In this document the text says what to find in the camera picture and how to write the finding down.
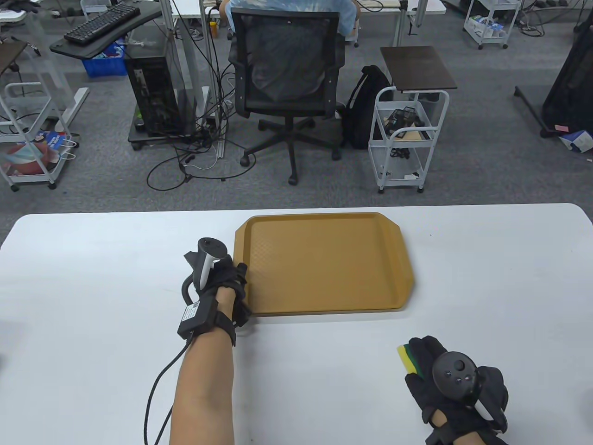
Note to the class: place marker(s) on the black white left hand controller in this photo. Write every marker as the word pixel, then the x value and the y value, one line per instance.
pixel 211 248

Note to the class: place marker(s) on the white desk leg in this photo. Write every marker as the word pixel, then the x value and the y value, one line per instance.
pixel 74 104

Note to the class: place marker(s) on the black white hand controller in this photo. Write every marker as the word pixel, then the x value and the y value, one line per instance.
pixel 454 373
pixel 211 248

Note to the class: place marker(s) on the black white right hand controller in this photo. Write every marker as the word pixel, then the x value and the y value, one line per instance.
pixel 454 373

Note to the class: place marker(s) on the blue plastic crate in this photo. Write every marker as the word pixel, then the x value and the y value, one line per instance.
pixel 104 67

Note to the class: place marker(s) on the dark brown side table top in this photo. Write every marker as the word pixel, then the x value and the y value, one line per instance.
pixel 417 67

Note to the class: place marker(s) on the black covered stand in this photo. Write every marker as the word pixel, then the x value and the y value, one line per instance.
pixel 574 83

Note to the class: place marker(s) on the orange bottle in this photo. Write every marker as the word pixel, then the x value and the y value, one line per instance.
pixel 213 28

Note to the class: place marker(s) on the person's right hand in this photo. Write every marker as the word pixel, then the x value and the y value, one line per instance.
pixel 426 357

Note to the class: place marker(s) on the white cart with boxes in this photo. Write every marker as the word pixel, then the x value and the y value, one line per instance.
pixel 491 42

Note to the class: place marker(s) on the yellow green sponge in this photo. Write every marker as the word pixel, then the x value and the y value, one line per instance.
pixel 405 357

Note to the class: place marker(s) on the blue paper bag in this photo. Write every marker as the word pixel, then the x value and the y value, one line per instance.
pixel 55 139

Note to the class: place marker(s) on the white cart with bags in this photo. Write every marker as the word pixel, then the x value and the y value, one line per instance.
pixel 28 87

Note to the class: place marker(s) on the black keyboard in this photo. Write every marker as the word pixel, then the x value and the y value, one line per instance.
pixel 99 23

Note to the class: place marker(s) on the white blue cardboard box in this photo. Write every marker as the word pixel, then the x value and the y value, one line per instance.
pixel 579 141

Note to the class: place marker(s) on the person's left forearm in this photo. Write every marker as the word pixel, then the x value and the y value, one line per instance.
pixel 204 384

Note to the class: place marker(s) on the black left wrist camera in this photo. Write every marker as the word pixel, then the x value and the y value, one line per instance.
pixel 197 317

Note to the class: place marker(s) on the black rolling computer platform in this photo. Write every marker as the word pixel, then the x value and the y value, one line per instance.
pixel 153 137

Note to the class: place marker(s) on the black mesh office chair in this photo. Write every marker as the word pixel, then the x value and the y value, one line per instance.
pixel 287 55

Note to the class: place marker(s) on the person's left hand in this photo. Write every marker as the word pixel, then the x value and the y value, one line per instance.
pixel 229 276

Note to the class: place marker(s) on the reddish brown bag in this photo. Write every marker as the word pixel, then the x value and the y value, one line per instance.
pixel 28 160

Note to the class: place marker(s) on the black curved desk board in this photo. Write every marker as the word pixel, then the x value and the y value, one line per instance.
pixel 69 48

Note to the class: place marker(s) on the black backpack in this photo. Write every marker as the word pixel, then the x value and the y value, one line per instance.
pixel 361 116

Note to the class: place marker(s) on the black computer tower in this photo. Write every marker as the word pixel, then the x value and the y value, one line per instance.
pixel 153 92

